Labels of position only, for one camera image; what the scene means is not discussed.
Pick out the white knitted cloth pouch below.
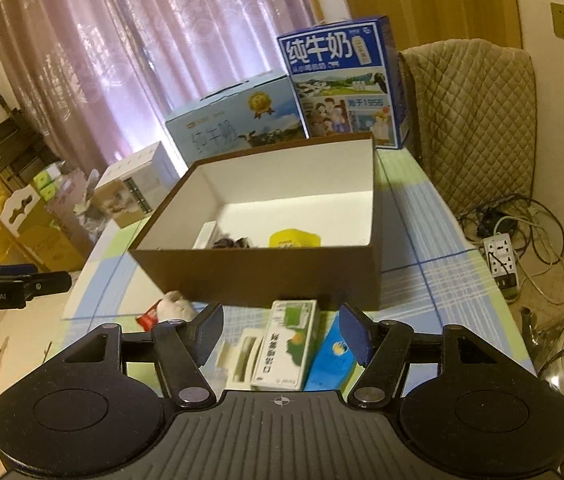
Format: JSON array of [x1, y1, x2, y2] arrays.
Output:
[[156, 290, 196, 323]]

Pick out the blue white ointment tube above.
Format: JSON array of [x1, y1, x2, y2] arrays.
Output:
[[304, 316, 356, 391]]

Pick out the white plastic hair claw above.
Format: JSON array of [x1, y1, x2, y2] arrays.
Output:
[[216, 328, 264, 390]]

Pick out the green white medicine box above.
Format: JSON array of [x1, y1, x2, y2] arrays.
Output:
[[250, 299, 320, 391]]

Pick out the long white medicine box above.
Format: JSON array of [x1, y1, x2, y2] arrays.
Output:
[[193, 221, 224, 250]]

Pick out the red candy packet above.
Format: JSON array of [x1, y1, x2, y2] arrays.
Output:
[[136, 304, 158, 332]]

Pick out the brown cardboard carton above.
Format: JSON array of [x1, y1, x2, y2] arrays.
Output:
[[0, 185, 86, 272]]

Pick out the plaid green blue tablecloth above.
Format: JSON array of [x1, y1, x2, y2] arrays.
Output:
[[50, 150, 534, 370]]

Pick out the beige product box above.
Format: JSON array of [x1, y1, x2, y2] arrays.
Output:
[[92, 142, 179, 229]]

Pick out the black folding trolley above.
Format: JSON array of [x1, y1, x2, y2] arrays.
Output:
[[0, 94, 60, 192]]

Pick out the yellow packet in box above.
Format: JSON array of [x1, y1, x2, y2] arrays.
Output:
[[269, 229, 321, 248]]

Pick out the white power strip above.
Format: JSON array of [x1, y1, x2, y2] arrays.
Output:
[[483, 233, 521, 301]]

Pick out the brown cardboard storage box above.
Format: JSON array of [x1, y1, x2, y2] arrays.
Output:
[[129, 133, 382, 310]]

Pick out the pink window curtain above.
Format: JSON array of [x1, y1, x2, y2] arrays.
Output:
[[0, 0, 312, 171]]

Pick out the light blue milk carton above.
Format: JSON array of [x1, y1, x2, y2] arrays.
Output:
[[166, 70, 307, 165]]

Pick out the quilted beige chair cover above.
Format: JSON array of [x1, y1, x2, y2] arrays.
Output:
[[399, 39, 537, 216]]

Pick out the dark blue milk carton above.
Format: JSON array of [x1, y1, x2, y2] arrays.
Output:
[[278, 16, 409, 150]]

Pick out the tangled grey cables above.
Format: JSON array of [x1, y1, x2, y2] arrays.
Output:
[[459, 196, 564, 307]]

